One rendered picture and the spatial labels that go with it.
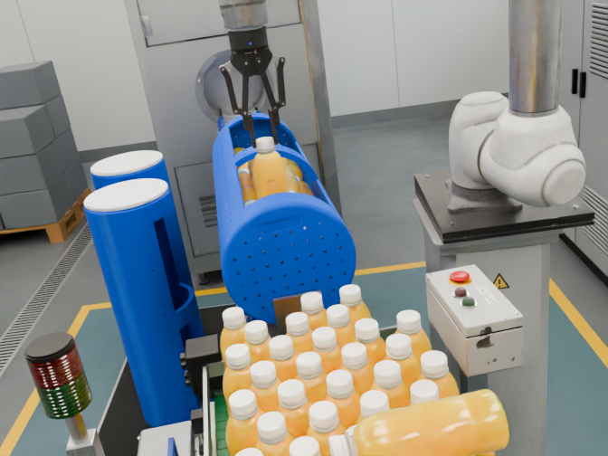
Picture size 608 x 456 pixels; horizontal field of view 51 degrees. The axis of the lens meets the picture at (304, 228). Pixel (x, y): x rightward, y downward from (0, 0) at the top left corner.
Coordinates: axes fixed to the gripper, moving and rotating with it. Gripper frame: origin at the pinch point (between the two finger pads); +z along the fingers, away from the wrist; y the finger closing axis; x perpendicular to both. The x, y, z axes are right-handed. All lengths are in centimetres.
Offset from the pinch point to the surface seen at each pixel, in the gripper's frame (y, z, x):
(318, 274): -6.3, 30.1, 10.9
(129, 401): 64, 120, -89
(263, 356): 8.0, 30.5, 36.7
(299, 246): -3.0, 22.9, 11.0
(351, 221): -64, 133, -261
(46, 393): 37, 17, 57
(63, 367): 34, 14, 56
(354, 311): -9.6, 29.4, 29.9
